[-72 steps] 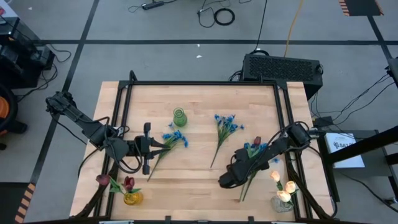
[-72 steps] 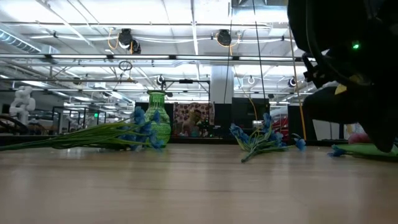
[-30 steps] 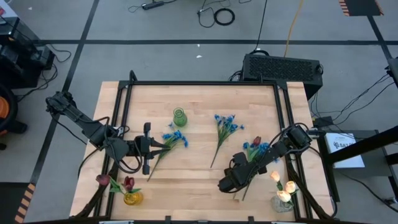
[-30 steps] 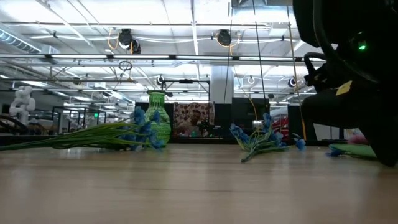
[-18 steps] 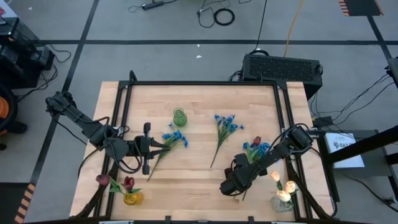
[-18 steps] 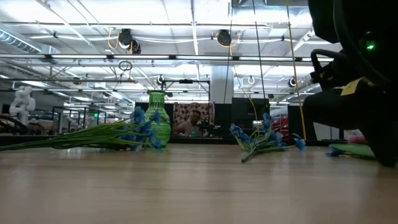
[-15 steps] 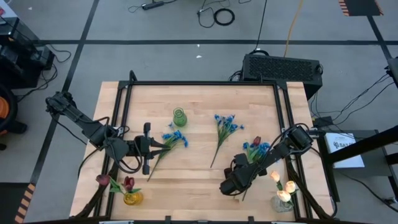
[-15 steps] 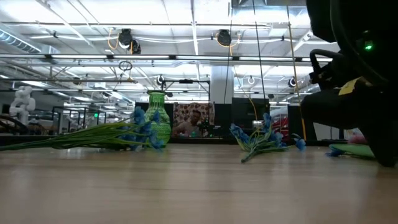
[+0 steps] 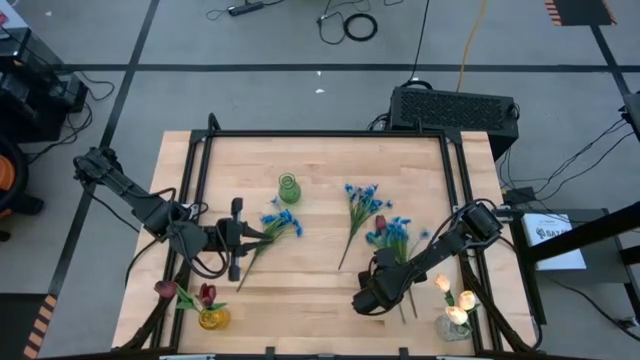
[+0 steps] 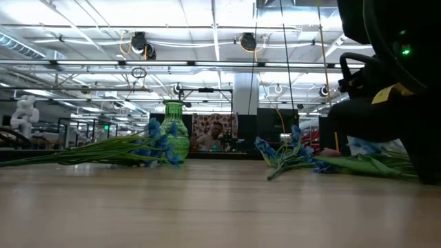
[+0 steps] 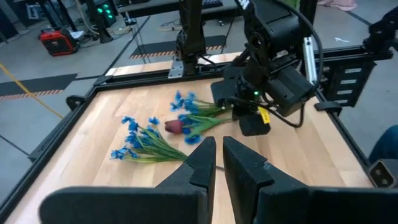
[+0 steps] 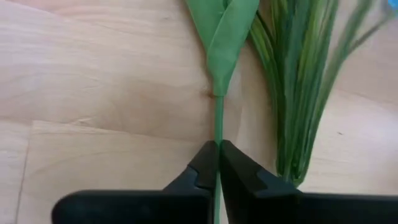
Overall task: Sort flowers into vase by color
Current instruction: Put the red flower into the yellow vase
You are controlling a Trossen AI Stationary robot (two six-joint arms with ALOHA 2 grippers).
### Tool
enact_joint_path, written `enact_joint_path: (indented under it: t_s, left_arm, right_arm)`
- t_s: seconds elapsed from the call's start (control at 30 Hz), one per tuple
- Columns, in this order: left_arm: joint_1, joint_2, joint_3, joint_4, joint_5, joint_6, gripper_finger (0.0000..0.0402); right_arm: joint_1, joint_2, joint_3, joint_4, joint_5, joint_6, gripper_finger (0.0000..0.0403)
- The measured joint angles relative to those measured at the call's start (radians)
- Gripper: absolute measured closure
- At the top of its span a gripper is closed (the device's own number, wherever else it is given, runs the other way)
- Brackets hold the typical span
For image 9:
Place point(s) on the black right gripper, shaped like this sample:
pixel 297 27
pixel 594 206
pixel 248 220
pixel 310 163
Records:
pixel 385 285

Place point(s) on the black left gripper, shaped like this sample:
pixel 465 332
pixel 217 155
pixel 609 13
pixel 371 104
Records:
pixel 230 237

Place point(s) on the blue artificial flower spray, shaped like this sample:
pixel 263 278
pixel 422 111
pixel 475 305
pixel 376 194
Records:
pixel 367 197
pixel 397 232
pixel 285 217

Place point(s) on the cream artificial tulip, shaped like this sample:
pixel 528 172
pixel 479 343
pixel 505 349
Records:
pixel 456 315
pixel 467 300
pixel 442 282

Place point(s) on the green glass vase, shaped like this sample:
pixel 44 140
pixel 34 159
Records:
pixel 289 192

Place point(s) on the dark red artificial tulip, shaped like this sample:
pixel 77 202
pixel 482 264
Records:
pixel 381 222
pixel 165 289
pixel 207 295

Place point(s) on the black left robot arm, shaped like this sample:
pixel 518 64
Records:
pixel 150 210

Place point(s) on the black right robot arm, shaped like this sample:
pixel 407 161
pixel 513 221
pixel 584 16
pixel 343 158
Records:
pixel 450 245

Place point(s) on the clear glass vase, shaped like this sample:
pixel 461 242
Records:
pixel 445 331

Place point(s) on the yellow glass vase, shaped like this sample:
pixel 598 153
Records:
pixel 215 320

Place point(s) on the black power adapter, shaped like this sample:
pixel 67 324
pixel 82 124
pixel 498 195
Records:
pixel 520 196

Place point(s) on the white paper sign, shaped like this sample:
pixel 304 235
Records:
pixel 545 230

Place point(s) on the black computer case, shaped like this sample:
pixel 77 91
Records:
pixel 450 110

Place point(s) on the black metal stand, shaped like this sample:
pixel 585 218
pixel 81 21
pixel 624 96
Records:
pixel 600 225

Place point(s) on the black power strip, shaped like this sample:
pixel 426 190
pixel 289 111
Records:
pixel 246 8

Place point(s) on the hazard striped floor mat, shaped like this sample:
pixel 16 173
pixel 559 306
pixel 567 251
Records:
pixel 580 12
pixel 20 325

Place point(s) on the black equipment cart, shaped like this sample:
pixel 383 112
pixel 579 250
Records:
pixel 30 110

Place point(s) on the black aluminium table frame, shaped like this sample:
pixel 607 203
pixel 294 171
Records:
pixel 325 133

